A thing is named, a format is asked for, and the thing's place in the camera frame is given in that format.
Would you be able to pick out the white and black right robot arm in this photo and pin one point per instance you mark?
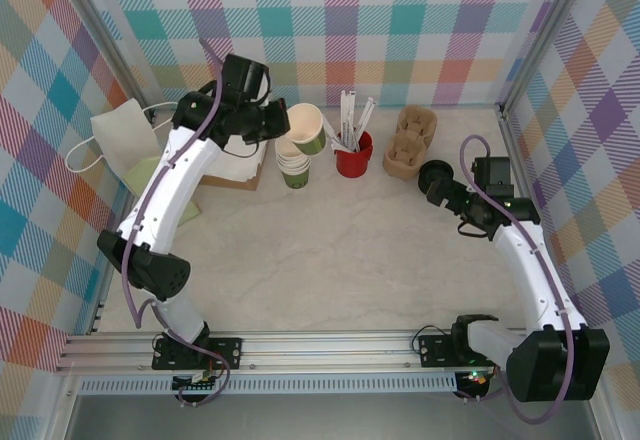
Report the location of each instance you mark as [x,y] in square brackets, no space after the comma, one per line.
[530,270]

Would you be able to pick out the red plastic straw bucket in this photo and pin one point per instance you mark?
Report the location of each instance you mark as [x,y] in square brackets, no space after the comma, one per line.
[352,165]

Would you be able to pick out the brown pulp cup carrier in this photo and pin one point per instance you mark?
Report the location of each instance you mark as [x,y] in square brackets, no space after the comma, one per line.
[395,170]

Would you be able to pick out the aluminium side rail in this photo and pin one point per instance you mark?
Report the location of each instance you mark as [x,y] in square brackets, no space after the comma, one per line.
[521,160]
[100,310]

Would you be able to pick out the grey metal sheet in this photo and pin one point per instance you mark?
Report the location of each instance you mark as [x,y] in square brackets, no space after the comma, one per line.
[325,420]

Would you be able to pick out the small circuit board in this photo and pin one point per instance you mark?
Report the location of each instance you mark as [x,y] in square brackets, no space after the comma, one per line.
[475,377]
[195,385]

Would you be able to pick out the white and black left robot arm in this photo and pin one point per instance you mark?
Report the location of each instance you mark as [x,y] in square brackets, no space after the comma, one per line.
[177,185]

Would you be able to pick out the white and green paper bag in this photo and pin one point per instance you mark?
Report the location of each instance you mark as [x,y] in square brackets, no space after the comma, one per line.
[125,135]

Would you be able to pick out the brown cardboard napkin tray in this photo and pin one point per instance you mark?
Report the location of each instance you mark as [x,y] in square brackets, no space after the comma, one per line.
[230,183]

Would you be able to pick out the white paper napkin stack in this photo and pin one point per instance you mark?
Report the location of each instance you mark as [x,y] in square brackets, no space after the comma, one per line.
[250,167]

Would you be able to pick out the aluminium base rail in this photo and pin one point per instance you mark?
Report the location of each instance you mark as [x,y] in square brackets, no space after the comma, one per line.
[325,350]

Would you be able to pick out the aluminium frame post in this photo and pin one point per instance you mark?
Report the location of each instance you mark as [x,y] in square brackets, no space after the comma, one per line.
[102,25]
[548,25]

